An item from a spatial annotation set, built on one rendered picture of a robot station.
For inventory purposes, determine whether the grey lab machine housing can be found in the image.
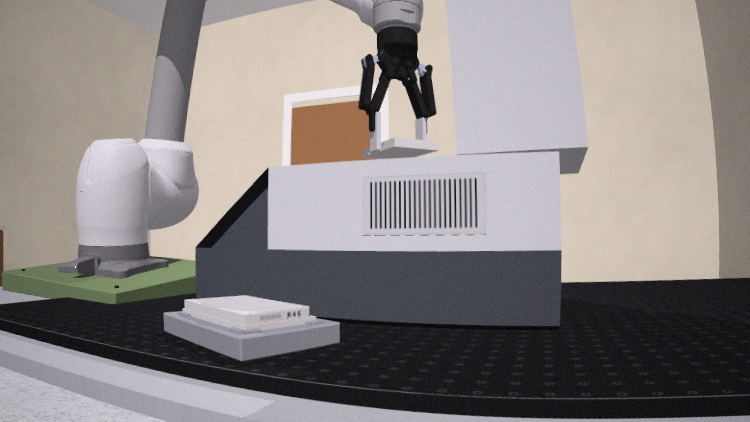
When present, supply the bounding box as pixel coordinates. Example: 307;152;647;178
195;0;588;327

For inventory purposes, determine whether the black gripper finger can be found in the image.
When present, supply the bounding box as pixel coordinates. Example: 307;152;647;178
402;59;437;140
358;54;399;152

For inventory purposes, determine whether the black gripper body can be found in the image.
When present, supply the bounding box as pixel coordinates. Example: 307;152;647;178
376;26;420;81

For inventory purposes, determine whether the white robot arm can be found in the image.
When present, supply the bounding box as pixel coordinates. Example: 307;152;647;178
58;0;423;278

